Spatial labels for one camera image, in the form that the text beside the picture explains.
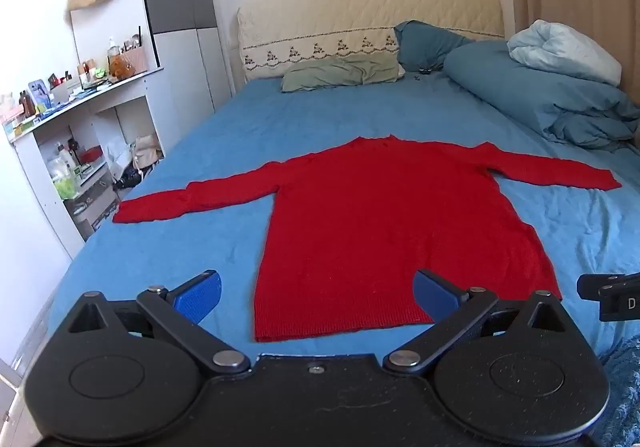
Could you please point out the red sweater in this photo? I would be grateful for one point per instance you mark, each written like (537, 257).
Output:
(380, 232)

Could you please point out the light blue blanket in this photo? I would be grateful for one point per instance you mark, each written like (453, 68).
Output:
(560, 47)

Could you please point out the pink desk organizer box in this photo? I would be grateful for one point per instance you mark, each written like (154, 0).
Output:
(136, 58)

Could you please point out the brown bottle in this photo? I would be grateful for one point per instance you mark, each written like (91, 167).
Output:
(27, 104)

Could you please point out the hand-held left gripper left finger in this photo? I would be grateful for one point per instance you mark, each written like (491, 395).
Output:
(201, 294)

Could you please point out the white shelf unit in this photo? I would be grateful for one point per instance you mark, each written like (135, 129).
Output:
(85, 117)

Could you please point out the dark blue pillow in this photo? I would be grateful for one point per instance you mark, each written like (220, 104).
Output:
(425, 47)

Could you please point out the blue duvet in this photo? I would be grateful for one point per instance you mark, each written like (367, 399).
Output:
(540, 92)

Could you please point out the green plastic bag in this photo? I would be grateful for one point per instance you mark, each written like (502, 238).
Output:
(65, 186)

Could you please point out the beige paper bag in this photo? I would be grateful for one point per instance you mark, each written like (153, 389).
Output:
(147, 149)

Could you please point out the green pillow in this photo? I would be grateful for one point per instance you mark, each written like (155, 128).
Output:
(340, 72)

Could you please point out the beige quilted headboard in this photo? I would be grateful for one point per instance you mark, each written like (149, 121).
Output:
(320, 27)

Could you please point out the blue shaggy rug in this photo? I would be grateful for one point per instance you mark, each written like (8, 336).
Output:
(622, 392)

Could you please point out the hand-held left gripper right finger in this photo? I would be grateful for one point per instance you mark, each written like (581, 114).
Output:
(431, 294)

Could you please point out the white and grey wardrobe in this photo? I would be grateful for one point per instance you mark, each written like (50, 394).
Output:
(180, 17)

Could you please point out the blue box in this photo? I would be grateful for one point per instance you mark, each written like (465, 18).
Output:
(39, 91)

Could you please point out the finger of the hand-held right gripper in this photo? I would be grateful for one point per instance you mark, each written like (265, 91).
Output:
(590, 285)

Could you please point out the white plastic bottle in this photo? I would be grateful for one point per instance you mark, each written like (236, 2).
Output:
(65, 158)

